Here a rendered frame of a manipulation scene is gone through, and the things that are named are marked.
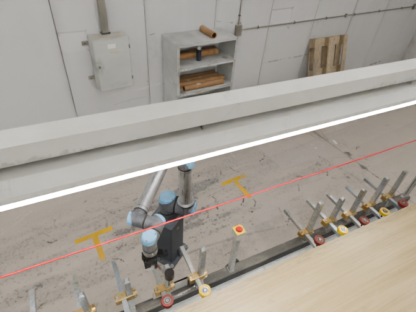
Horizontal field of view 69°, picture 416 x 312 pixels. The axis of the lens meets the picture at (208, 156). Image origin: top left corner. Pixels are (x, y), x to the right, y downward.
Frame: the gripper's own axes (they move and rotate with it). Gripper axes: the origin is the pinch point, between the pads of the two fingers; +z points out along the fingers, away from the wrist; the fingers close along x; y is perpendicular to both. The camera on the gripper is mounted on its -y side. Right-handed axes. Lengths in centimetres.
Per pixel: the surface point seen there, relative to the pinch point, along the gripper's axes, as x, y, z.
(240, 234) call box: 11, -56, -20
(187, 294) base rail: 11.8, -19.3, 31.9
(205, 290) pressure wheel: 23.1, -26.8, 9.5
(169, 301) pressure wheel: 20.1, -2.8, 10.2
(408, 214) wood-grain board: 33, -218, 10
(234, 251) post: 10, -55, 1
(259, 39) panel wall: -287, -265, -27
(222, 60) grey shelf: -238, -173, -25
